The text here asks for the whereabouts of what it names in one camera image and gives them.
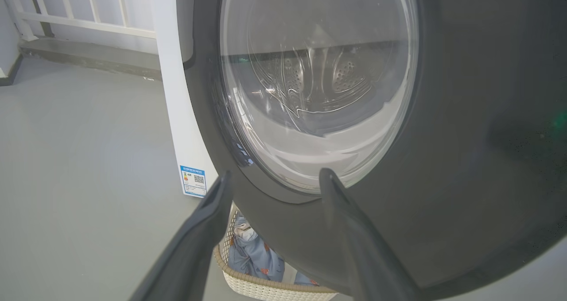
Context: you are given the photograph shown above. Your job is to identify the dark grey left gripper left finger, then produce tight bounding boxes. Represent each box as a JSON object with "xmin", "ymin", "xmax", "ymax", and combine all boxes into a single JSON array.
[{"xmin": 128, "ymin": 170, "xmax": 234, "ymax": 301}]

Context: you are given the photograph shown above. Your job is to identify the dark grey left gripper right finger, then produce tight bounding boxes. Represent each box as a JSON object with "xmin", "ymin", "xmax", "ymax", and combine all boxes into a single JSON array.
[{"xmin": 318, "ymin": 168, "xmax": 418, "ymax": 301}]

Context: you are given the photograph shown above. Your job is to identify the blue cartoon print pajama pants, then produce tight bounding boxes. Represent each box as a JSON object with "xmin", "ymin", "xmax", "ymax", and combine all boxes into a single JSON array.
[{"xmin": 293, "ymin": 272, "xmax": 319, "ymax": 286}]

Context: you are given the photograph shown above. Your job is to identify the blue cartoon print pajama shirt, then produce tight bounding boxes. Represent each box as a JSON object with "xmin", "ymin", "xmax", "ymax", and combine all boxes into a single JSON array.
[{"xmin": 228, "ymin": 216, "xmax": 286, "ymax": 283}]

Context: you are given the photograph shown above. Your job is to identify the dark round glass washer door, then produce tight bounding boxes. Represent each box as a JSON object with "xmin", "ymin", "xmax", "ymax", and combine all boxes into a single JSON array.
[{"xmin": 176, "ymin": 0, "xmax": 567, "ymax": 301}]

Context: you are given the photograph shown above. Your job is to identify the cream perforated laundry basket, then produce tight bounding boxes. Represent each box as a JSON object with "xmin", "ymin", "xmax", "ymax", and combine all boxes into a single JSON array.
[{"xmin": 214, "ymin": 204, "xmax": 339, "ymax": 301}]

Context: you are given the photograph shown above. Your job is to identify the white front-load washing machine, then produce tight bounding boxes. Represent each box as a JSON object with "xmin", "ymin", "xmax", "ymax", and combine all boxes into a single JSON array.
[{"xmin": 150, "ymin": 0, "xmax": 567, "ymax": 301}]

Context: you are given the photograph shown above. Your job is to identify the blue energy label sticker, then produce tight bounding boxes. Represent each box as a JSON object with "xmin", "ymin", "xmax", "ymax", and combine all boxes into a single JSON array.
[{"xmin": 179, "ymin": 165, "xmax": 207, "ymax": 198}]

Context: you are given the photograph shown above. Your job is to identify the white railing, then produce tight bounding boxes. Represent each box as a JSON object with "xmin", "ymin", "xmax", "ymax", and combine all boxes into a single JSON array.
[{"xmin": 0, "ymin": 0, "xmax": 156, "ymax": 42}]

